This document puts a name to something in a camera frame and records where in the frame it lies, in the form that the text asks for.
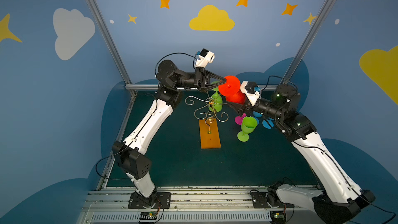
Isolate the horizontal aluminium back rail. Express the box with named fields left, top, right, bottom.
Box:
left=125, top=84, right=277, bottom=91

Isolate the blue wine glass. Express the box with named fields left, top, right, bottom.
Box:
left=262, top=118, right=274, bottom=129
left=252, top=111, right=262, bottom=124

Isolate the orange wooden rack base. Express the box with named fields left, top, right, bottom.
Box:
left=199, top=118, right=221, bottom=149

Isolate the left aluminium corner post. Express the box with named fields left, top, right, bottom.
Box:
left=85, top=0, right=137, bottom=191

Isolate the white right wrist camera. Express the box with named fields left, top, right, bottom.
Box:
left=240, top=81, right=262, bottom=106

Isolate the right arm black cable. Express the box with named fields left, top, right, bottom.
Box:
left=265, top=75, right=299, bottom=92

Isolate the red wine glass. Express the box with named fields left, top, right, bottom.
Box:
left=218, top=76, right=246, bottom=105

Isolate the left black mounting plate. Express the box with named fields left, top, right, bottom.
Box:
left=127, top=192, right=171, bottom=209

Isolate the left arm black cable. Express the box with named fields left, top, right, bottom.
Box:
left=153, top=52, right=200, bottom=78

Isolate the right aluminium corner post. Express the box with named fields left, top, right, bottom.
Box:
left=279, top=0, right=337, bottom=85

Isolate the right small circuit board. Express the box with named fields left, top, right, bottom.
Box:
left=270, top=212, right=286, bottom=224

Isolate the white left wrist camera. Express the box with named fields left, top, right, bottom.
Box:
left=194, top=49, right=215, bottom=68

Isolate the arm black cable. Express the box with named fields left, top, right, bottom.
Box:
left=153, top=52, right=200, bottom=78
left=265, top=75, right=299, bottom=92

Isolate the aluminium corner post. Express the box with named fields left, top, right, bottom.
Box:
left=85, top=0, right=137, bottom=191
left=279, top=0, right=337, bottom=85

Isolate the gold wire glass rack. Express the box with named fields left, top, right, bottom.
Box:
left=184, top=93, right=229, bottom=122

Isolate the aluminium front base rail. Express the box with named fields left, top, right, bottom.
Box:
left=77, top=186, right=322, bottom=224

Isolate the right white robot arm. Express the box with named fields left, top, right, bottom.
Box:
left=227, top=82, right=376, bottom=224

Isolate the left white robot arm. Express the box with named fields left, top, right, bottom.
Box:
left=112, top=60, right=227, bottom=200

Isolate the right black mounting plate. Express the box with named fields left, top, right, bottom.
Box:
left=249, top=190, right=279, bottom=208

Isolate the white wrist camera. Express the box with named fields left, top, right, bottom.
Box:
left=240, top=81, right=262, bottom=106
left=194, top=49, right=215, bottom=68

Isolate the small circuit board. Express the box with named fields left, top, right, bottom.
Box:
left=270, top=212, right=286, bottom=224
left=138, top=212, right=158, bottom=224

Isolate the left small circuit board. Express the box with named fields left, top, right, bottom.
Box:
left=138, top=212, right=158, bottom=224

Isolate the black mounting plate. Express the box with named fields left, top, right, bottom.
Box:
left=127, top=192, right=171, bottom=209
left=249, top=190, right=279, bottom=208

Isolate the green wine glass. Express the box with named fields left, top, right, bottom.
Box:
left=237, top=117, right=258, bottom=142
left=208, top=92, right=223, bottom=113

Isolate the pink wine glass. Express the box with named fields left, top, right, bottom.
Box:
left=234, top=114, right=246, bottom=125

